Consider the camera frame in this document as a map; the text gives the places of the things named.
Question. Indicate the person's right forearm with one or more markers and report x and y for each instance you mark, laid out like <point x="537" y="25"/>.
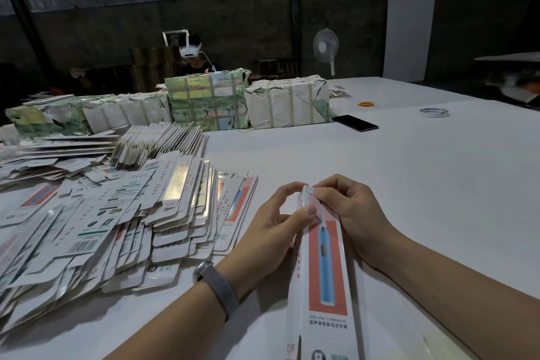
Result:
<point x="468" y="305"/>

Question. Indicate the dark wooden chair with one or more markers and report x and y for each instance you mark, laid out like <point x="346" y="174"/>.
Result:
<point x="277" y="67"/>

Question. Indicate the person's left hand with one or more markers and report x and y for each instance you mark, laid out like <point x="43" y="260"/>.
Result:
<point x="261" y="242"/>

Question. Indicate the person's right hand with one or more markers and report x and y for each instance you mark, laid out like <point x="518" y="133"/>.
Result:
<point x="359" y="216"/>

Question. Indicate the small white paper stack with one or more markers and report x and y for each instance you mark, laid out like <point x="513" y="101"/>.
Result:
<point x="338" y="91"/>

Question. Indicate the green printed wrapped bundle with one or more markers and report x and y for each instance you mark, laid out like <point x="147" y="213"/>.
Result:
<point x="207" y="101"/>

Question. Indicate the white head-mounted camera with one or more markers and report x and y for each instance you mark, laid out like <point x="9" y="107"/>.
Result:
<point x="190" y="48"/>

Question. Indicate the cluttered side table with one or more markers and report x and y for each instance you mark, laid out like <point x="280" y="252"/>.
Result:
<point x="510" y="79"/>

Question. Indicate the grey band wristwatch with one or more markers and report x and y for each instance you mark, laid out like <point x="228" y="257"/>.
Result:
<point x="217" y="288"/>

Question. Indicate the small orange tape roll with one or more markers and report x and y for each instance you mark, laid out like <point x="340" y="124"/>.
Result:
<point x="366" y="104"/>

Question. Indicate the toothbrush carton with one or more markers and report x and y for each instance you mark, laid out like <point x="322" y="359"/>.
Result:
<point x="321" y="288"/>

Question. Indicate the black smartphone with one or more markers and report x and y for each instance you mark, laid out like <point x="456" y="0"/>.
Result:
<point x="355" y="123"/>

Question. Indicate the white board panel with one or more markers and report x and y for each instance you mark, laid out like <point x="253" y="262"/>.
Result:
<point x="410" y="31"/>

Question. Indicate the white standing fan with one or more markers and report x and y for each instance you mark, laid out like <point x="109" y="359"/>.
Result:
<point x="326" y="45"/>

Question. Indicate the row of white wrapped bundles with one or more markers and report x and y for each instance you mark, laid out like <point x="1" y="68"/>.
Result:
<point x="89" y="113"/>

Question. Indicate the fanned stack of white cartons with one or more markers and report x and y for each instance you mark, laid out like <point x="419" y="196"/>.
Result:
<point x="156" y="143"/>

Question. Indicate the pile of cartons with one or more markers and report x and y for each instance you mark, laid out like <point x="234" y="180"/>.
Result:
<point x="97" y="220"/>

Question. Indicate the white tape roll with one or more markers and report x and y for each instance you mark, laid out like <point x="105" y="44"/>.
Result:
<point x="422" y="112"/>

